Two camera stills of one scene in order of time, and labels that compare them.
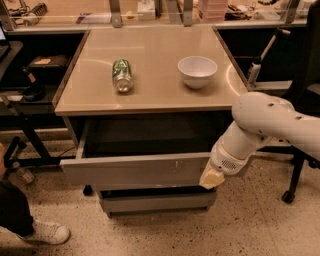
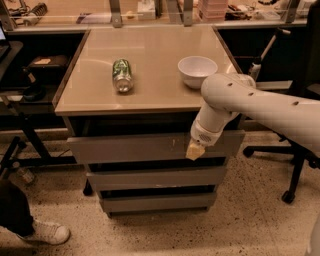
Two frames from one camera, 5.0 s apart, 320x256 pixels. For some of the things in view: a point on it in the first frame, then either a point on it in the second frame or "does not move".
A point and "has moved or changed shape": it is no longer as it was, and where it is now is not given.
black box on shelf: [49, 65] does not move
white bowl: [197, 71] does not move
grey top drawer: [144, 150] has moved or changed shape
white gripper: [224, 161] → [203, 134]
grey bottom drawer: [157, 200] does not move
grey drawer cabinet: [145, 105] does not move
